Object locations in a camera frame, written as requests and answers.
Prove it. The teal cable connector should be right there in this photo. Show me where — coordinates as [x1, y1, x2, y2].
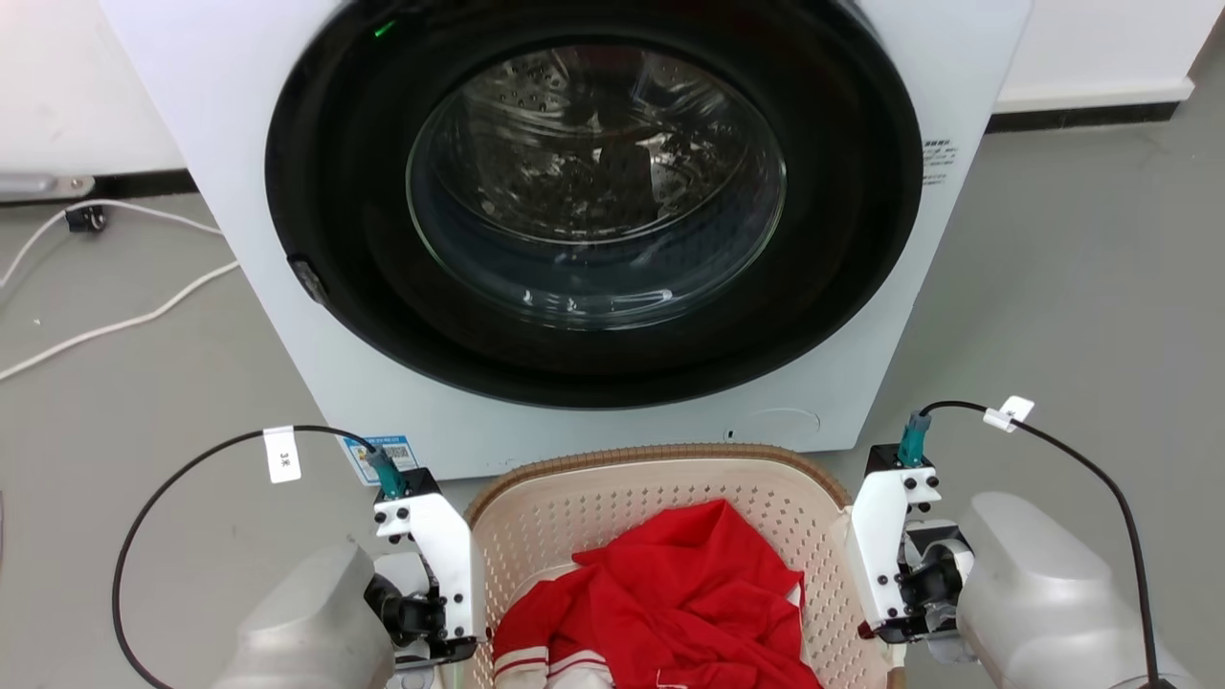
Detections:
[367, 444, 410, 501]
[896, 410, 933, 470]

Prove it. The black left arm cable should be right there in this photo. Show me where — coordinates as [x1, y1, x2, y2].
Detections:
[111, 425, 380, 689]

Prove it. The white floor cable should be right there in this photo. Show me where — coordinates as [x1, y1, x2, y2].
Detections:
[0, 258, 242, 384]
[0, 198, 225, 292]

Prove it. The black round washer door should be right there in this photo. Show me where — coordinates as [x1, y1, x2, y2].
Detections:
[265, 0, 925, 411]

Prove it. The white front-load washing machine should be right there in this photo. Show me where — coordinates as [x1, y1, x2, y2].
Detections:
[96, 0, 1035, 481]

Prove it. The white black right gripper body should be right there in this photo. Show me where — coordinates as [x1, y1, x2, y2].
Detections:
[846, 444, 976, 645]

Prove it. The black washer door handle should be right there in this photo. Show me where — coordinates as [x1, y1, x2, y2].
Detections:
[287, 253, 332, 308]

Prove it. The grey flat floor fixture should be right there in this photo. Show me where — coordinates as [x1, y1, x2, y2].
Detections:
[0, 172, 97, 204]

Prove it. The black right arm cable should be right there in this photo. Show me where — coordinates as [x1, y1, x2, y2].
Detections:
[919, 399, 1180, 689]

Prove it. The red garment with white stripes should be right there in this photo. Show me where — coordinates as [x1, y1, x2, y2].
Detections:
[492, 498, 825, 689]

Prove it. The white cable tag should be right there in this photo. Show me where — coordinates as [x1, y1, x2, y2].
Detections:
[982, 394, 1036, 433]
[261, 425, 303, 485]

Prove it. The blue energy label sticker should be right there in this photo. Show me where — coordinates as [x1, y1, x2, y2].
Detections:
[341, 434, 421, 487]

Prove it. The beige perforated laundry basket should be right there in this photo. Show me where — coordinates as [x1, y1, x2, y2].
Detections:
[463, 443, 907, 689]

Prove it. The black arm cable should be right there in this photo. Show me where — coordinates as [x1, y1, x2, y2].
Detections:
[111, 425, 380, 689]
[919, 399, 1180, 689]

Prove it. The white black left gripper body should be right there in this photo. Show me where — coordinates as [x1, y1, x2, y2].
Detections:
[364, 467, 481, 668]

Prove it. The small printed text label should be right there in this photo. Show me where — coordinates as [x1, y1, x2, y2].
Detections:
[920, 137, 960, 189]

